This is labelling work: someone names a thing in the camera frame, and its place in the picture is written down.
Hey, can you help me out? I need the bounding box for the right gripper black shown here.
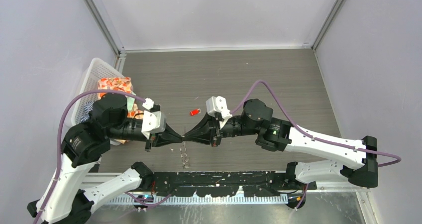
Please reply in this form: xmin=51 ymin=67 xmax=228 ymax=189
xmin=182 ymin=112 xmax=259 ymax=147

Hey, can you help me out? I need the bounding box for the red key tag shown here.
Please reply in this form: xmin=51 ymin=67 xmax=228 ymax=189
xmin=190 ymin=109 xmax=201 ymax=116

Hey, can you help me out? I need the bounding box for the orange floral cloth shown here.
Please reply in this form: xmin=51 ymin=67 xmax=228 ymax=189
xmin=97 ymin=77 xmax=144 ymax=119

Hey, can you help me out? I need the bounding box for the blue striped cloth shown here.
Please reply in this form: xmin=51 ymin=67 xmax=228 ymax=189
xmin=80 ymin=102 xmax=94 ymax=122

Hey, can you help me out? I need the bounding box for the white plastic basket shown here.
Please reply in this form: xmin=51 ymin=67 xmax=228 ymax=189
xmin=64 ymin=58 xmax=123 ymax=127

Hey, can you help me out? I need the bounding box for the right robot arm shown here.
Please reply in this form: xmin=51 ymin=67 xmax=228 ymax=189
xmin=183 ymin=97 xmax=379 ymax=190

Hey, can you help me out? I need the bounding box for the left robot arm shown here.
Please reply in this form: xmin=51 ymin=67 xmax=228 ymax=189
xmin=27 ymin=90 xmax=183 ymax=224

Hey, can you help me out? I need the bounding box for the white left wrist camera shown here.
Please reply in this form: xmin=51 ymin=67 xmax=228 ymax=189
xmin=141 ymin=98 xmax=166 ymax=139

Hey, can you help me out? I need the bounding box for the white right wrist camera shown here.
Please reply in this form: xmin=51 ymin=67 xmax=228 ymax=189
xmin=206 ymin=96 xmax=232 ymax=120

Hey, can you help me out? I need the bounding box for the silver perforated keyring plate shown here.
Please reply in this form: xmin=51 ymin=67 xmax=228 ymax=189
xmin=179 ymin=141 xmax=190 ymax=169

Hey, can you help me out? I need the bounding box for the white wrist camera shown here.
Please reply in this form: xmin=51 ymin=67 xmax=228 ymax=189
xmin=141 ymin=98 xmax=166 ymax=139
xmin=206 ymin=96 xmax=232 ymax=120

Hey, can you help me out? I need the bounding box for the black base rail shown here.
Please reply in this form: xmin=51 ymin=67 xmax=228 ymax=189
xmin=135 ymin=171 xmax=306 ymax=197

